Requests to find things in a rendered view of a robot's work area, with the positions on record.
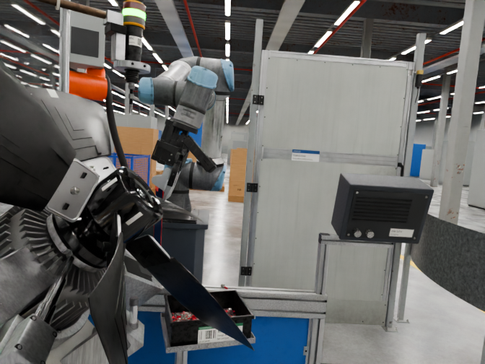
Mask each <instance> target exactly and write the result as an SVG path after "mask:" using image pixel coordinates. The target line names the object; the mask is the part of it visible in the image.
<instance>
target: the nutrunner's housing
mask: <svg viewBox="0 0 485 364"><path fill-rule="evenodd" d="M124 26H126V27H127V28H126V45H125V60H129V61H138V62H141V53H142V38H143V30H144V28H143V27H139V26H137V25H124ZM124 71H126V75H125V81H126V82H127V83H129V82H133V83H135V84H137V83H138V82H139V80H138V78H139V72H140V71H139V70H136V69H124Z"/></svg>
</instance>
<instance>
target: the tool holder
mask: <svg viewBox="0 0 485 364"><path fill-rule="evenodd" d="M102 24H103V25H104V26H105V35H109V36H112V38H111V61H112V62H114V63H113V68H114V69H116V70H118V71H120V72H126V71H124V69H136V70H139V71H140V72H139V74H149V73H150V65H148V64H145V63H141V62H138V61H129V60H125V45H126V28H127V27H126V26H124V25H123V14H121V13H118V12H114V11H110V10H107V11H106V18H105V19H103V21H102Z"/></svg>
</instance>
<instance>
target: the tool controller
mask: <svg viewBox="0 0 485 364"><path fill-rule="evenodd" d="M433 193H434V189H433V188H431V187H430V186H428V185H427V184H425V183H424V182H423V181H421V180H419V179H418V178H413V177H402V176H390V175H369V174H357V173H341V174H340V177H339V182H338V189H337V193H336V200H335V204H334V208H333V216H332V220H331V224H332V226H333V229H334V230H335V231H336V234H337V235H338V237H339V239H341V240H351V241H377V242H390V243H416V244H418V243H419V241H420V237H421V234H422V230H423V228H424V223H425V221H426V218H427V213H428V211H429V206H430V204H431V200H432V197H433Z"/></svg>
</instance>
